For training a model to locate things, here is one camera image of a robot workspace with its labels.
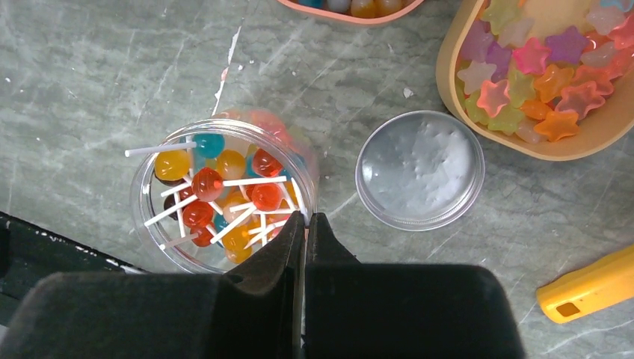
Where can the tray of gummy candies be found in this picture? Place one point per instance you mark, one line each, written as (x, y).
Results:
(551, 79)

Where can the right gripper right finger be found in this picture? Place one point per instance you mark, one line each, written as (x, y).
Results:
(388, 310)

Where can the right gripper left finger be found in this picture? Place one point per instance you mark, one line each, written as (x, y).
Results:
(252, 311)

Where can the orange plastic scoop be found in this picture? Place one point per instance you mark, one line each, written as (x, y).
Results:
(602, 284)

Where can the clear plastic jar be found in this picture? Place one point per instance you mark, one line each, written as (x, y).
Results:
(216, 191)

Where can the black base frame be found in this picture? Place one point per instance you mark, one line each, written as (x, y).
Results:
(30, 253)

